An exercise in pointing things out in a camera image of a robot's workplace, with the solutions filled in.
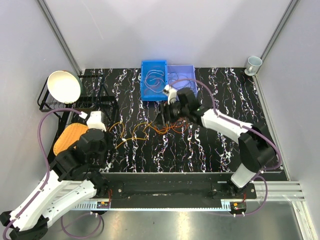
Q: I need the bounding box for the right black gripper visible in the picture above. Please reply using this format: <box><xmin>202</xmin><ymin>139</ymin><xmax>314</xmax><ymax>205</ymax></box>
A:
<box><xmin>152</xmin><ymin>99</ymin><xmax>189</xmax><ymax>127</ymax></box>

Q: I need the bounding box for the pink thin cable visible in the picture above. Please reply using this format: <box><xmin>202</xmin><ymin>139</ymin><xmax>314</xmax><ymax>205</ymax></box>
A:
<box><xmin>147</xmin><ymin>77</ymin><xmax>163</xmax><ymax>88</ymax></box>

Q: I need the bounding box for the black thin cable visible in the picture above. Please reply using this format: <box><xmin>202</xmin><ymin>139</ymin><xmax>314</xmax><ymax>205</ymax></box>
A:
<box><xmin>167</xmin><ymin>71</ymin><xmax>196</xmax><ymax>91</ymax></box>

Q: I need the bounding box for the white thin cable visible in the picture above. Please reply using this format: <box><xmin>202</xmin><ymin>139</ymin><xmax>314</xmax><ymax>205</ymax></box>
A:
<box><xmin>144</xmin><ymin>69</ymin><xmax>167</xmax><ymax>95</ymax></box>

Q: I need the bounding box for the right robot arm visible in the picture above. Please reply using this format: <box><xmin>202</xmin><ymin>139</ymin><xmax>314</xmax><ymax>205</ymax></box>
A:
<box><xmin>156</xmin><ymin>85</ymin><xmax>280</xmax><ymax>199</ymax></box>

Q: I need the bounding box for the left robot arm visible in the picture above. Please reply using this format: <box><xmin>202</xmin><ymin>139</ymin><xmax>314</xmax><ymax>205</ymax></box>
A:
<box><xmin>0</xmin><ymin>128</ymin><xmax>114</xmax><ymax>240</ymax></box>

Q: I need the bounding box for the orange perforated mat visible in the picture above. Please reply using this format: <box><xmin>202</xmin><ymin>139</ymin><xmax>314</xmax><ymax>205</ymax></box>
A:
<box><xmin>53</xmin><ymin>123</ymin><xmax>89</xmax><ymax>156</ymax></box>

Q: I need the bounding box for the lavender plastic bin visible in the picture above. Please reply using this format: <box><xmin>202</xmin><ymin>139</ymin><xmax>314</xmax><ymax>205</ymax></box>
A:
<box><xmin>167</xmin><ymin>65</ymin><xmax>198</xmax><ymax>96</ymax></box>

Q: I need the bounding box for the blue plastic bin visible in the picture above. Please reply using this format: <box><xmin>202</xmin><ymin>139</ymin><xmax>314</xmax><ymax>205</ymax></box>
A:
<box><xmin>140</xmin><ymin>60</ymin><xmax>168</xmax><ymax>102</ymax></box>

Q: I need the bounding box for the white bowl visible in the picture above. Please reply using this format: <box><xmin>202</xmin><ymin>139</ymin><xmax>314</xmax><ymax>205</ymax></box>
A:
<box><xmin>47</xmin><ymin>70</ymin><xmax>83</xmax><ymax>104</ymax></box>

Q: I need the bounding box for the white ceramic mug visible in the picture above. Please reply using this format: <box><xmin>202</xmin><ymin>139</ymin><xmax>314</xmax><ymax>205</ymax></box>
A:
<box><xmin>244</xmin><ymin>56</ymin><xmax>263</xmax><ymax>76</ymax></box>

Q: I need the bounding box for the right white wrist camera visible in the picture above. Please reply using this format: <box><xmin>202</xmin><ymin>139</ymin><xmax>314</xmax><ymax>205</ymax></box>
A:
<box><xmin>163</xmin><ymin>84</ymin><xmax>177</xmax><ymax>105</ymax></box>

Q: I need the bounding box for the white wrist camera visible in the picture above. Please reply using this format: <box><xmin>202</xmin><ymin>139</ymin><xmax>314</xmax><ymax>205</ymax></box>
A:
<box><xmin>79</xmin><ymin>110</ymin><xmax>107</xmax><ymax>132</ymax></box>
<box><xmin>163</xmin><ymin>84</ymin><xmax>177</xmax><ymax>105</ymax></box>

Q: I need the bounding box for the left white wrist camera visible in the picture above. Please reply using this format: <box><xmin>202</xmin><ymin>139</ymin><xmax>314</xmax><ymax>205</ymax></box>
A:
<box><xmin>79</xmin><ymin>110</ymin><xmax>107</xmax><ymax>132</ymax></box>

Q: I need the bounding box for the black wire dish rack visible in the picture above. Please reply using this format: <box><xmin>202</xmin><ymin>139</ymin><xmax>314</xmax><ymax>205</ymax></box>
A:
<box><xmin>37</xmin><ymin>69</ymin><xmax>120</xmax><ymax>169</ymax></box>

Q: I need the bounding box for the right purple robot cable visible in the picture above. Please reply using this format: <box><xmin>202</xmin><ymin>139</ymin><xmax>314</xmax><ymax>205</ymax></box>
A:
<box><xmin>169</xmin><ymin>78</ymin><xmax>283</xmax><ymax>217</ymax></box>

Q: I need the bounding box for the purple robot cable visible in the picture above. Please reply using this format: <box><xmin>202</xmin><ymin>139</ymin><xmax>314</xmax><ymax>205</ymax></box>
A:
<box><xmin>0</xmin><ymin>107</ymin><xmax>105</xmax><ymax>237</ymax></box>
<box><xmin>169</xmin><ymin>78</ymin><xmax>283</xmax><ymax>217</ymax></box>

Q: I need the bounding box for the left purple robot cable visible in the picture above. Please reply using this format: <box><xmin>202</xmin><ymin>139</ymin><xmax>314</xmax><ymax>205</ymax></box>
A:
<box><xmin>0</xmin><ymin>107</ymin><xmax>105</xmax><ymax>237</ymax></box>

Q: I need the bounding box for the left aluminium frame post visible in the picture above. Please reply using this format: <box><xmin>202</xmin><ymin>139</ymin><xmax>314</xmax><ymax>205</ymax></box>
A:
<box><xmin>35</xmin><ymin>0</ymin><xmax>82</xmax><ymax>74</ymax></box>

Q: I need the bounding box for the aluminium frame post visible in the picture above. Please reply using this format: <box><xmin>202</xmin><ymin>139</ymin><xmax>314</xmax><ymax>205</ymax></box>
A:
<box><xmin>35</xmin><ymin>0</ymin><xmax>82</xmax><ymax>74</ymax></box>
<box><xmin>260</xmin><ymin>0</ymin><xmax>300</xmax><ymax>62</ymax></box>

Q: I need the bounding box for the right aluminium frame post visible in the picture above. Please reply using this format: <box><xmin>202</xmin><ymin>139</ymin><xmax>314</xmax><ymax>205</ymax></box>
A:
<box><xmin>260</xmin><ymin>0</ymin><xmax>300</xmax><ymax>62</ymax></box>

